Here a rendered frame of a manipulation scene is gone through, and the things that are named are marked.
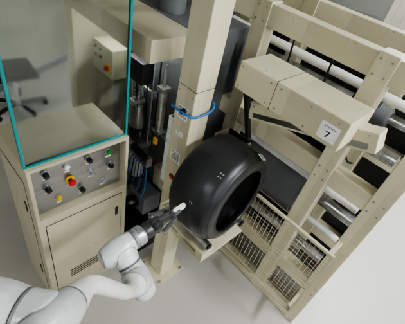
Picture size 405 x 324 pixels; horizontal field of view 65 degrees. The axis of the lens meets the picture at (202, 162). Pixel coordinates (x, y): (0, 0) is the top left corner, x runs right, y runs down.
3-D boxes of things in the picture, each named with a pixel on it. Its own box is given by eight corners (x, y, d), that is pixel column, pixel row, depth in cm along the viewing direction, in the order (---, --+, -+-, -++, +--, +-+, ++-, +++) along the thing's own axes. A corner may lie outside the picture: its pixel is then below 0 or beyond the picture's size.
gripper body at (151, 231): (148, 234, 136) (166, 222, 141) (137, 221, 140) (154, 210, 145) (149, 243, 142) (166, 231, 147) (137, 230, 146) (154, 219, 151)
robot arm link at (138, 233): (125, 227, 137) (137, 219, 140) (127, 238, 144) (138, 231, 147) (137, 242, 133) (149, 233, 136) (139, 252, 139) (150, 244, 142)
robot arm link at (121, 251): (123, 230, 143) (137, 255, 143) (90, 251, 135) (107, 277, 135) (129, 229, 133) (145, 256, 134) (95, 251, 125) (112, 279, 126)
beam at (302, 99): (233, 87, 166) (240, 60, 156) (262, 78, 182) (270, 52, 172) (334, 153, 138) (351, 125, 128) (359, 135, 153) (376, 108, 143)
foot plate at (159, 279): (138, 262, 261) (138, 261, 260) (164, 245, 277) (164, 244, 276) (158, 287, 249) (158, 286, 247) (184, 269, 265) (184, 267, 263)
